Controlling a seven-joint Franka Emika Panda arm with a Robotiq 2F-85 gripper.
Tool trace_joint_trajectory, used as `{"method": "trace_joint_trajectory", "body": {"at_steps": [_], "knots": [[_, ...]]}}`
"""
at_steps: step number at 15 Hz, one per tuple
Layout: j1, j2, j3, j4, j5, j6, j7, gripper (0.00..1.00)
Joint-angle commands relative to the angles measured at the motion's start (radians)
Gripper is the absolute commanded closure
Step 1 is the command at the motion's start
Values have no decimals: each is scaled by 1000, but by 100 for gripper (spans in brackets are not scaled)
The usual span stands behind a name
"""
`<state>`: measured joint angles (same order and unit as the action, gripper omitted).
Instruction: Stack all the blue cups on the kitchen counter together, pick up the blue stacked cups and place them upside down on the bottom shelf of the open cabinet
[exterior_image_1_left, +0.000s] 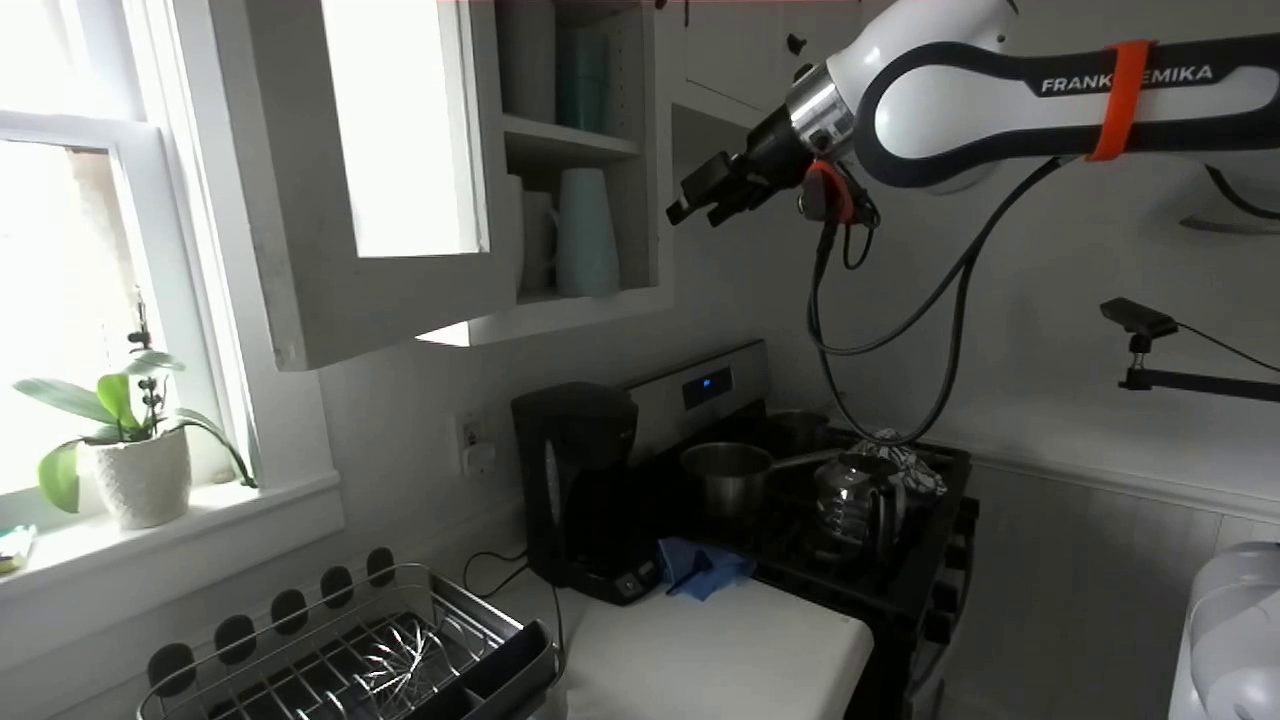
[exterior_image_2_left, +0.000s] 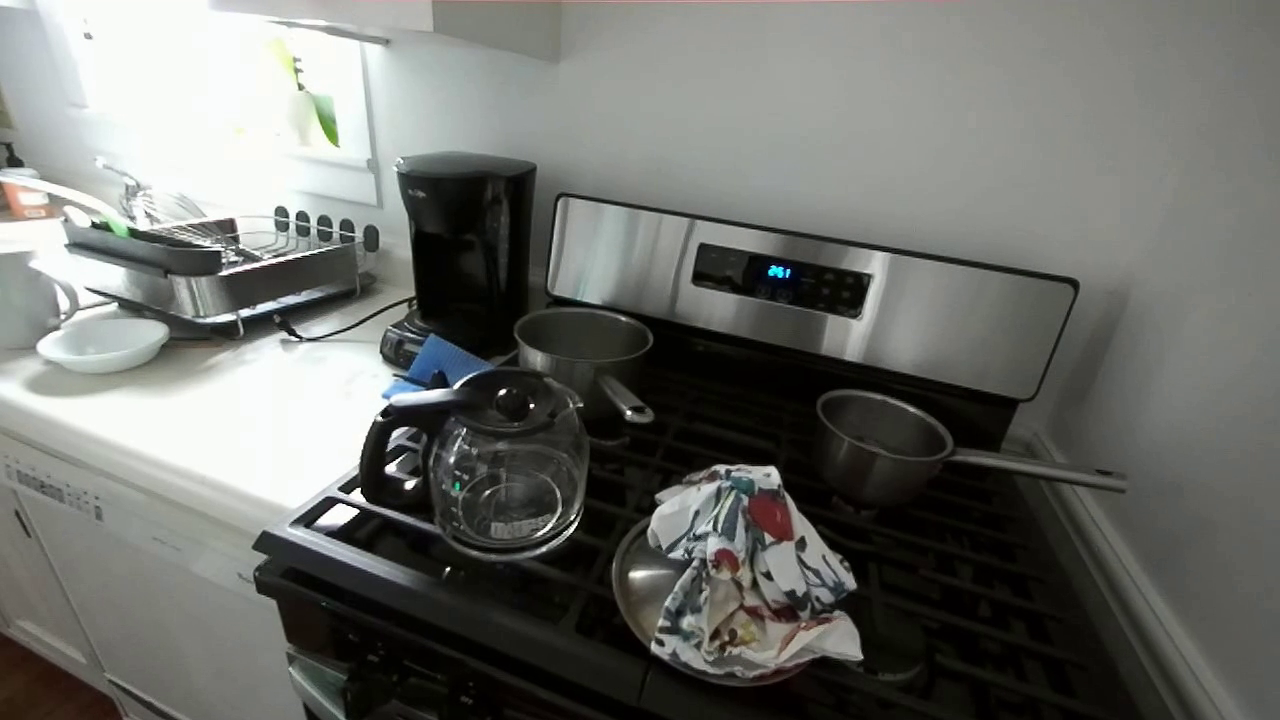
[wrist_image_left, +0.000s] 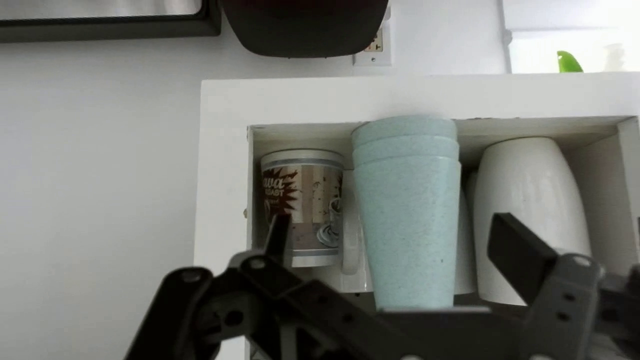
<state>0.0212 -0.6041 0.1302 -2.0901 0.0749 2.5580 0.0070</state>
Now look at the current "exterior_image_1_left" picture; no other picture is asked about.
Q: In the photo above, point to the white flower pot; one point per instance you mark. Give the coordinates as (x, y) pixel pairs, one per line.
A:
(143, 481)

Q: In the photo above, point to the patterned kitchen cloth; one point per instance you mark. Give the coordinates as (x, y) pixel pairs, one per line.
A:
(904, 462)

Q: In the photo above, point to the black camera on mount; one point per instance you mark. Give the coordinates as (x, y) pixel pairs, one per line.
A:
(1135, 320)

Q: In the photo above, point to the black stainless steel stove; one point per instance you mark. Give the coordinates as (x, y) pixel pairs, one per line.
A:
(932, 560)

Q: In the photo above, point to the small glass dish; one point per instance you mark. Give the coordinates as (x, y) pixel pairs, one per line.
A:
(12, 548)

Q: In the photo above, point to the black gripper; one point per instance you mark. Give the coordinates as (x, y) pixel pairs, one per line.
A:
(768, 160)

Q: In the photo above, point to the black coffee maker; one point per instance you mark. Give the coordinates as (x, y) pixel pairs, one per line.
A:
(573, 481)

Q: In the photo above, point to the white wall cabinet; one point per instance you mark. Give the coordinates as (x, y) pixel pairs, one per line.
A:
(584, 312)

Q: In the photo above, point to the white glazed cabinet door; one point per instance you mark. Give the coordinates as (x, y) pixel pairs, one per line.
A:
(307, 200)

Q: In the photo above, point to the green orchid plant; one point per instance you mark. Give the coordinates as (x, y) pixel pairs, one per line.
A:
(67, 401)

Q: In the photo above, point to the white window frame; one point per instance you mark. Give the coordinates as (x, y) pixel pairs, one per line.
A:
(174, 266)

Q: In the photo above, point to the white wall outlet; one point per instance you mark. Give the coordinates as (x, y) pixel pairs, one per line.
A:
(468, 441)

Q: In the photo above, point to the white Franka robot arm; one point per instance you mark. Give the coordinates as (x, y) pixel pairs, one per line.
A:
(960, 105)

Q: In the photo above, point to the metal dish rack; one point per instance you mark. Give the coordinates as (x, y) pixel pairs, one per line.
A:
(375, 653)

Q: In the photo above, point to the glass coffee carafe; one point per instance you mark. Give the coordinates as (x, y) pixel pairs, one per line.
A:
(852, 506)

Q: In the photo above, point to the blue cleaning cloth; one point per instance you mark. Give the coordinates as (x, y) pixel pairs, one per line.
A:
(737, 560)

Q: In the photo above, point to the wrist camera with orange mount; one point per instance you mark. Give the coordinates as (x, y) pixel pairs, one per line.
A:
(832, 189)

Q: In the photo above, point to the white shelf container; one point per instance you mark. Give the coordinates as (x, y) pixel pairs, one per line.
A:
(530, 63)

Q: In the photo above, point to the teal shelf tumblers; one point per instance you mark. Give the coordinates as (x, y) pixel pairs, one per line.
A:
(584, 72)

